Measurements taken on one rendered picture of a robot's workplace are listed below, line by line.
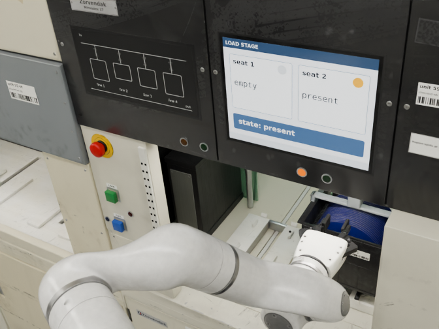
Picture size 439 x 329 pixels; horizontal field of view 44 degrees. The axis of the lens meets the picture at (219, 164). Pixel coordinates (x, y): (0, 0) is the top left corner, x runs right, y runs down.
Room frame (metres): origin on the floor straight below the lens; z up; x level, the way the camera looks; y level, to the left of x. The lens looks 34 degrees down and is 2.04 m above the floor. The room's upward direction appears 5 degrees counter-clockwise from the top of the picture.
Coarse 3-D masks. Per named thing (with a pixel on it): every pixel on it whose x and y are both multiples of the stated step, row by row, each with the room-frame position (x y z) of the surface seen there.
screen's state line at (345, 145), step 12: (240, 120) 0.90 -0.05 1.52; (252, 120) 0.89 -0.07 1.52; (264, 120) 0.87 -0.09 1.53; (264, 132) 0.87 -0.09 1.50; (276, 132) 0.86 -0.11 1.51; (288, 132) 0.85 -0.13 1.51; (300, 132) 0.83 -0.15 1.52; (312, 132) 0.82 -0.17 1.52; (312, 144) 0.82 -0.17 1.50; (324, 144) 0.81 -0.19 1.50; (336, 144) 0.80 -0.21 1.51; (348, 144) 0.78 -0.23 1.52; (360, 144) 0.77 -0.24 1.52; (360, 156) 0.77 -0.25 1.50
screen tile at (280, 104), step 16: (240, 64) 0.90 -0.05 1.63; (256, 64) 0.88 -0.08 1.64; (272, 64) 0.86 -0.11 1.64; (288, 64) 0.85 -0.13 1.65; (256, 80) 0.88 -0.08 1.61; (272, 80) 0.86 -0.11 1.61; (288, 80) 0.85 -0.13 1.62; (240, 96) 0.90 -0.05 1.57; (256, 96) 0.88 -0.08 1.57; (272, 96) 0.86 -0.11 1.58; (288, 96) 0.85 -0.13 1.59; (272, 112) 0.86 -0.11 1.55; (288, 112) 0.85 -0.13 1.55
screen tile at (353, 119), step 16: (304, 80) 0.83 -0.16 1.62; (320, 80) 0.81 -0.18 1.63; (336, 80) 0.80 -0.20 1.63; (368, 80) 0.77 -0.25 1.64; (352, 96) 0.78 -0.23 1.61; (304, 112) 0.83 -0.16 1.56; (320, 112) 0.81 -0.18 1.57; (336, 112) 0.80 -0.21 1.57; (352, 112) 0.78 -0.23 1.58; (336, 128) 0.80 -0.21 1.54; (352, 128) 0.78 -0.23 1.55
